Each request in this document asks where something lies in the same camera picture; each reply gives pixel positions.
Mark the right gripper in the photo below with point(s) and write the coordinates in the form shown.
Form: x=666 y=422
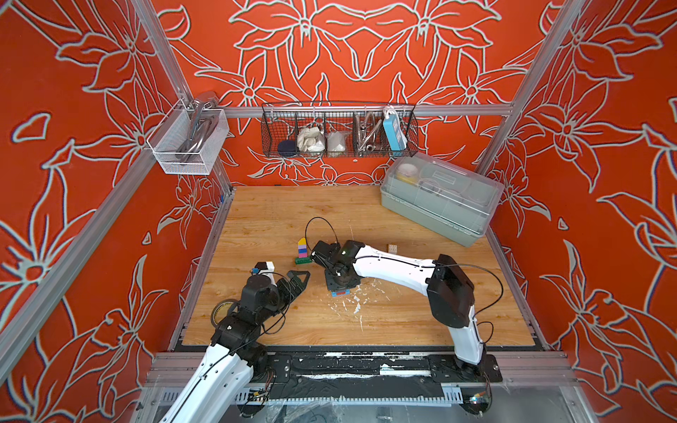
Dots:
x=350 y=285

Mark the light blue box in basket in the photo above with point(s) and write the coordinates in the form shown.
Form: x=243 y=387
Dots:
x=392 y=128

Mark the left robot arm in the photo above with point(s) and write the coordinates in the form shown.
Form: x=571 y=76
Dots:
x=234 y=356

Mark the light blue long lego brick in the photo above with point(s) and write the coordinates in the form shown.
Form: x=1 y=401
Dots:
x=340 y=293

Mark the grey lidded storage box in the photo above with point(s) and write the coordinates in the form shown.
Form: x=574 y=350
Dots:
x=446 y=199

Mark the white cloth in basket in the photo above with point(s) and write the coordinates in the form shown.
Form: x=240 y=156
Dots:
x=311 y=140

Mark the black wire basket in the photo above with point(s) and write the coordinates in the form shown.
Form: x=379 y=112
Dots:
x=351 y=129

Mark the tape roll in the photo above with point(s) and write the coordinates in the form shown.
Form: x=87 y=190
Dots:
x=221 y=310

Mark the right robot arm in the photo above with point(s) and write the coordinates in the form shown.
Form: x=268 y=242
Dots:
x=442 y=281

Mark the clear plastic bin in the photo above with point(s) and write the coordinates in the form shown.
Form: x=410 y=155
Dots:
x=190 y=141

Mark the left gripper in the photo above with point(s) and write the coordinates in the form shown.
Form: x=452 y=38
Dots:
x=288 y=293

